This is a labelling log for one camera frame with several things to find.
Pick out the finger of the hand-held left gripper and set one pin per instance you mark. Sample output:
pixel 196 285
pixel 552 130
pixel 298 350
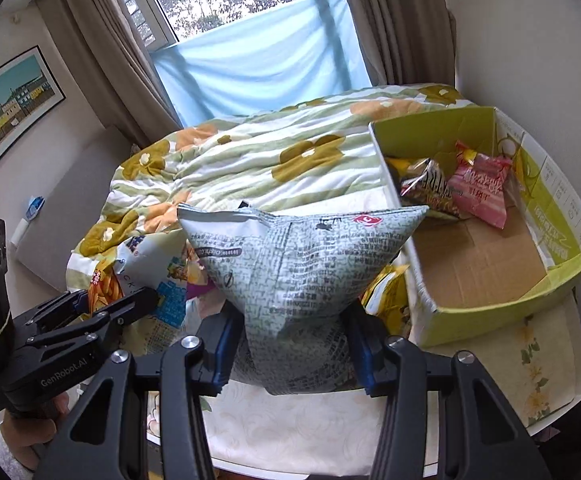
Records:
pixel 120 310
pixel 50 310

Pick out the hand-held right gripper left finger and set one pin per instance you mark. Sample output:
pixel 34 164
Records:
pixel 231 350

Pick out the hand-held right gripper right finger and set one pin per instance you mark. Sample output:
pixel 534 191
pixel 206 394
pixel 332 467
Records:
pixel 365 360

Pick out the orange patterned snack packet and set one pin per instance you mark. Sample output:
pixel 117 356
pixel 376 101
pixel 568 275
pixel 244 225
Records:
pixel 103 285

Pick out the white and blue snack bag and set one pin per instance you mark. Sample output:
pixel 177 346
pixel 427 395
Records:
pixel 145 270

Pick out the gold yellow snack packet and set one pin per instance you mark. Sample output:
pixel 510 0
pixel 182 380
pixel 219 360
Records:
pixel 390 295

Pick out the grey printed snack bag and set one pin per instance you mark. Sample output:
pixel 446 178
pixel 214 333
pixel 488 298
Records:
pixel 300 280

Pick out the green cardboard box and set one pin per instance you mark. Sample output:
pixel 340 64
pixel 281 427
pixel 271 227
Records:
pixel 480 270

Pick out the person's left forearm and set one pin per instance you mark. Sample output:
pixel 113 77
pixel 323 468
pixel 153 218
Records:
pixel 0 457

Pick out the person's left hand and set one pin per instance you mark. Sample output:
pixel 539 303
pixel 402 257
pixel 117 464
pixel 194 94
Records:
pixel 25 435

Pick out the cream floral tablecloth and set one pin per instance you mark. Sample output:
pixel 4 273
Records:
pixel 295 425

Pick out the dark striped snack packet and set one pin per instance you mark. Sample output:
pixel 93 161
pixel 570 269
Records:
pixel 433 185

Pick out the small yellow snack packet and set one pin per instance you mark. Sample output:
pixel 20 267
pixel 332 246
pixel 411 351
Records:
pixel 400 165

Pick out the pink snack packet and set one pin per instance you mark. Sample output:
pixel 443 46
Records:
pixel 480 185

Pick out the floral striped quilt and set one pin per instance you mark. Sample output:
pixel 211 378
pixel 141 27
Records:
pixel 270 135

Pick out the brown curtain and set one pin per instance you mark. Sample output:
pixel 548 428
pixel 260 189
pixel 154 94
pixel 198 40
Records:
pixel 100 60
pixel 400 25

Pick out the light blue cloth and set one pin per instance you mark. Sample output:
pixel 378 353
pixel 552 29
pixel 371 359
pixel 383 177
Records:
pixel 260 60

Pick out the white wall box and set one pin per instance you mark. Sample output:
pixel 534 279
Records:
pixel 20 240

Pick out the blue white wall item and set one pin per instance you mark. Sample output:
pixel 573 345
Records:
pixel 34 208

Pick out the framed wall picture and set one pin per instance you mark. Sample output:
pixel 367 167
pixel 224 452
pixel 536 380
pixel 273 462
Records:
pixel 10 105

